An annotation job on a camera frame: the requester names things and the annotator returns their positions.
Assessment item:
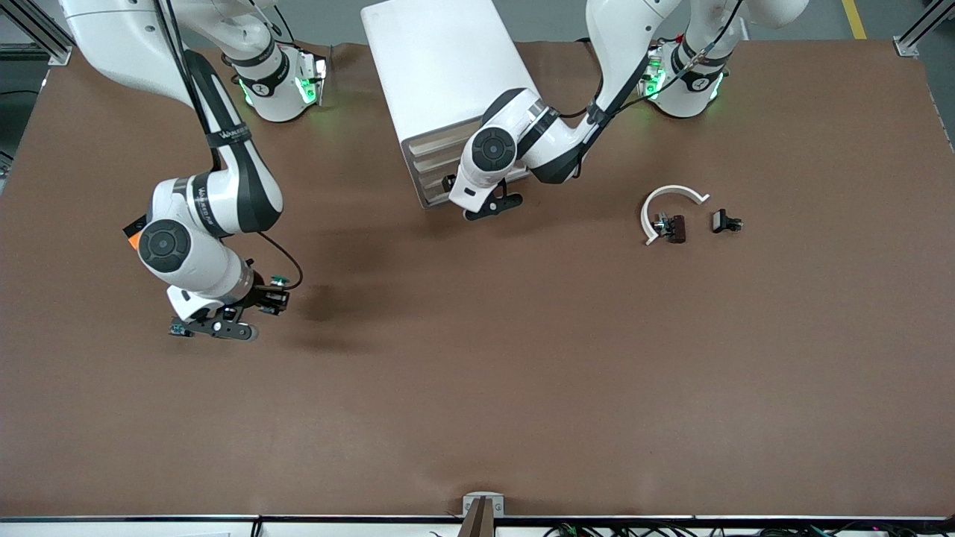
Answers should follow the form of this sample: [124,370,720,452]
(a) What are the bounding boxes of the white table edge rail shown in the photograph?
[0,513,955,537]

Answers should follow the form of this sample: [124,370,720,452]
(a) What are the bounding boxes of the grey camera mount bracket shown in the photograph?
[461,492,506,537]

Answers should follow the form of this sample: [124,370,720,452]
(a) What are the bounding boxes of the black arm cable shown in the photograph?
[153,0,304,293]
[563,0,747,128]

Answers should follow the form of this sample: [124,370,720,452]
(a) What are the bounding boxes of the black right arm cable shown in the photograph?
[153,0,304,293]

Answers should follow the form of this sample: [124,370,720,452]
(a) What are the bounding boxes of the aluminium frame profile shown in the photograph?
[892,0,955,59]
[0,0,75,66]

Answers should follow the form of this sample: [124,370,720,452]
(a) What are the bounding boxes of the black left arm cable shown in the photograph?
[563,0,747,128]

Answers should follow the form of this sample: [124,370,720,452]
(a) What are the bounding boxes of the white curved pipe clamp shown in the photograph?
[640,184,710,246]

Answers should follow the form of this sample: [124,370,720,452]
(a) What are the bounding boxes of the brown table mat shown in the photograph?
[0,39,955,519]

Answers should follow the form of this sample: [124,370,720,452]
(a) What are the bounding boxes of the brown block with metal clip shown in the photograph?
[653,213,687,245]

